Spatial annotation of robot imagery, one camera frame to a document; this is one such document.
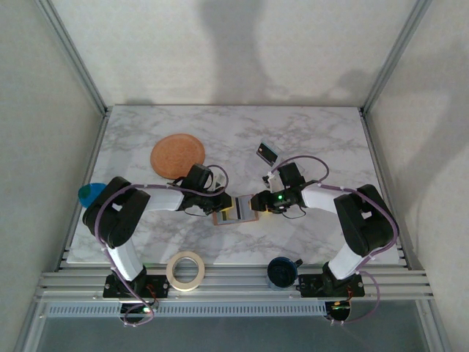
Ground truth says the white pink credit card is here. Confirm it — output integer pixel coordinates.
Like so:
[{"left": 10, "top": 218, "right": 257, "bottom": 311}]
[{"left": 235, "top": 196, "right": 254, "bottom": 221}]

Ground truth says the dark green credit card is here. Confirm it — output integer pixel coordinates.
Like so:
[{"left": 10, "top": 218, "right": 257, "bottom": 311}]
[{"left": 256, "top": 142, "right": 278, "bottom": 164}]

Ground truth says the round cork mat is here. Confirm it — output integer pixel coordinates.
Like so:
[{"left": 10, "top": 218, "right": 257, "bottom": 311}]
[{"left": 149, "top": 133, "right": 207, "bottom": 181}]

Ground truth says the dark blue mug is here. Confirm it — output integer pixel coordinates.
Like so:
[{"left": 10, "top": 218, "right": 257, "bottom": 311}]
[{"left": 266, "top": 256, "right": 305, "bottom": 291}]

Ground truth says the beige masking tape roll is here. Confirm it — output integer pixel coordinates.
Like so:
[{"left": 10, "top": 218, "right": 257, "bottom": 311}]
[{"left": 165, "top": 251, "right": 206, "bottom": 293}]

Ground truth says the blue green plastic cup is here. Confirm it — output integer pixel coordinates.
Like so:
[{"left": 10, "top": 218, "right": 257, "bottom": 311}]
[{"left": 77, "top": 182, "right": 109, "bottom": 208}]

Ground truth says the black controller board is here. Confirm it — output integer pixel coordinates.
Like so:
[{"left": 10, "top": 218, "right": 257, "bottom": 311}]
[
  {"left": 323, "top": 299, "right": 355, "bottom": 322},
  {"left": 119, "top": 301, "right": 158, "bottom": 319}
]

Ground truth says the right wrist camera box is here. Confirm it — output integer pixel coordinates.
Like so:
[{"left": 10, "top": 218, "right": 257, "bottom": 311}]
[{"left": 261, "top": 169, "right": 281, "bottom": 193}]

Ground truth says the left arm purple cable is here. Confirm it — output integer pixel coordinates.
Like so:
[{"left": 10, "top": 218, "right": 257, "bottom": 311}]
[{"left": 94, "top": 164, "right": 230, "bottom": 328}]

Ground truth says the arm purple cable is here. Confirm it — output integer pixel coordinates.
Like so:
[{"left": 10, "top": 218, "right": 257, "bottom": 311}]
[
  {"left": 270, "top": 155, "right": 400, "bottom": 326},
  {"left": 94, "top": 164, "right": 230, "bottom": 328}
]

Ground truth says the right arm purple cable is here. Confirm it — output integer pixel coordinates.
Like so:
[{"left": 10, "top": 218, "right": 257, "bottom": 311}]
[{"left": 270, "top": 155, "right": 400, "bottom": 326}]

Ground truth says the aluminium frame rail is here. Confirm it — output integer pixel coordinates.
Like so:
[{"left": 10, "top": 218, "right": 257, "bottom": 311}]
[{"left": 34, "top": 268, "right": 436, "bottom": 302}]

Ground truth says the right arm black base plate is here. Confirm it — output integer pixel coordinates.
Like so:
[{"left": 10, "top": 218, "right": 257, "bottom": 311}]
[{"left": 297, "top": 273, "right": 367, "bottom": 298}]

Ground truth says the grey slotted cable duct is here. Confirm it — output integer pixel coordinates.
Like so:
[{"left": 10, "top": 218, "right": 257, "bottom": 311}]
[{"left": 46, "top": 301, "right": 330, "bottom": 318}]

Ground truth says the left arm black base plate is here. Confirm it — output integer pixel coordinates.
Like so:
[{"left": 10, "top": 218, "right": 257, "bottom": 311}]
[{"left": 103, "top": 274, "right": 171, "bottom": 299}]

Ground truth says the aluminium side rail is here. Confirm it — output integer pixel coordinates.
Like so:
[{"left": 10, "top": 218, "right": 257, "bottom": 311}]
[
  {"left": 53, "top": 107, "right": 113, "bottom": 273},
  {"left": 358, "top": 107, "right": 423, "bottom": 271}
]

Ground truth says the aluminium frame post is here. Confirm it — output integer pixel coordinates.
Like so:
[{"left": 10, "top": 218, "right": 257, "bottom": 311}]
[
  {"left": 34, "top": 0, "right": 114, "bottom": 115},
  {"left": 360, "top": 0, "right": 434, "bottom": 115}
]

